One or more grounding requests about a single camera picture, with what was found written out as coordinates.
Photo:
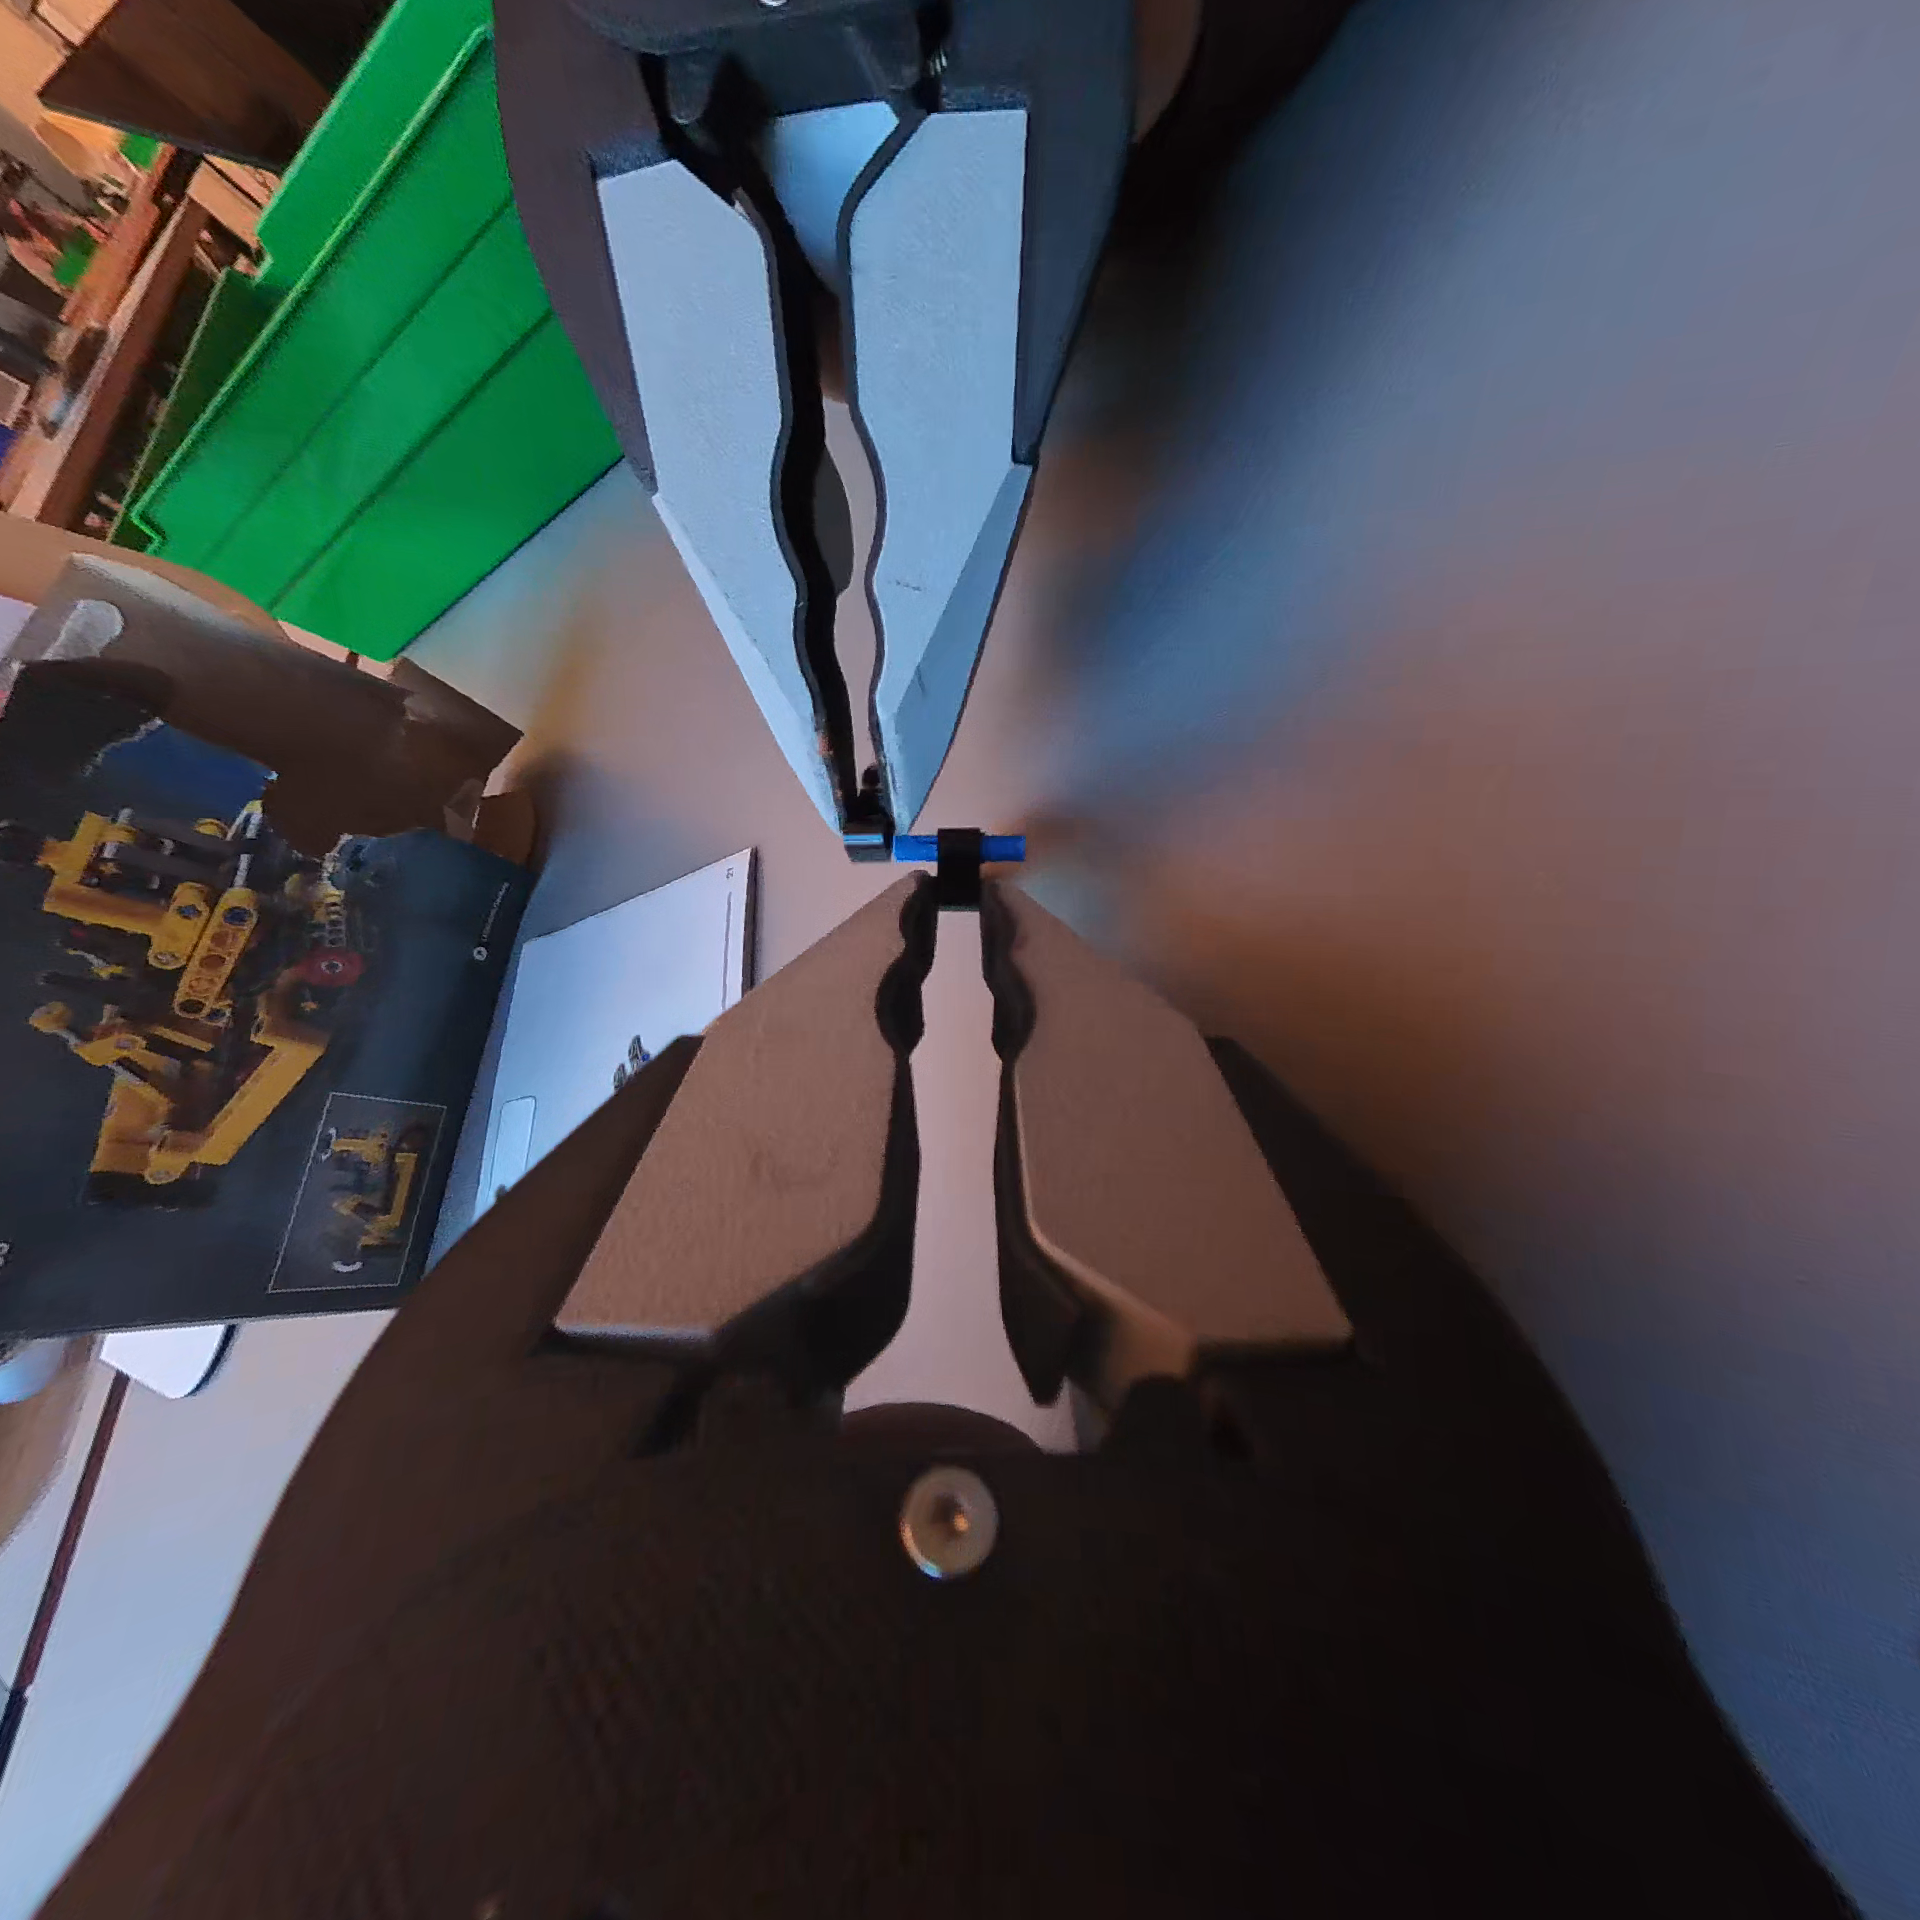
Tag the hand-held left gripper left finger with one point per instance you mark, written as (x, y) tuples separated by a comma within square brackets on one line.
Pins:
[(751, 1170)]

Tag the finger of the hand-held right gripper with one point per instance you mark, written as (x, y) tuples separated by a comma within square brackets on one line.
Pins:
[(691, 389), (945, 329)]

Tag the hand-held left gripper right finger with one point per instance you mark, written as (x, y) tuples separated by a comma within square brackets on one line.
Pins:
[(1154, 1185)]

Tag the black connector with blue pin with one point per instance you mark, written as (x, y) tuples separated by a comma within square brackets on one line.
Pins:
[(957, 869)]

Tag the black two-hole lego piece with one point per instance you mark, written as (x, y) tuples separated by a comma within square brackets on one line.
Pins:
[(870, 819)]

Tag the dark printed lego box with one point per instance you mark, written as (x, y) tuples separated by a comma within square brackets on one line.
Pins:
[(224, 1049)]

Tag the person's right hand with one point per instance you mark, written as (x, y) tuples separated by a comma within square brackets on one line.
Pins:
[(1167, 52)]

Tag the white instruction booklet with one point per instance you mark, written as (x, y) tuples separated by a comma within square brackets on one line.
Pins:
[(630, 989)]

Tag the green plastic bin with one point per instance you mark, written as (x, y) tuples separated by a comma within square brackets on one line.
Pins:
[(406, 451), (406, 106)]

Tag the dark wooden table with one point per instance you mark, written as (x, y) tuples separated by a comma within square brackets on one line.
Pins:
[(194, 76)]

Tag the flat white device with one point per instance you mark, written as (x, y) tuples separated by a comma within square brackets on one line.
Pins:
[(165, 1357)]

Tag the brown cardboard box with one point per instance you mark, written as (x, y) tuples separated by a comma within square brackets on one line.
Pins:
[(37, 556)]

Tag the small white round object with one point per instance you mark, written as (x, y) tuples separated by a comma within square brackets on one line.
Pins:
[(30, 1371)]

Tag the round wooden disc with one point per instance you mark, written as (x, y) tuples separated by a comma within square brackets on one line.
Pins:
[(43, 1470)]

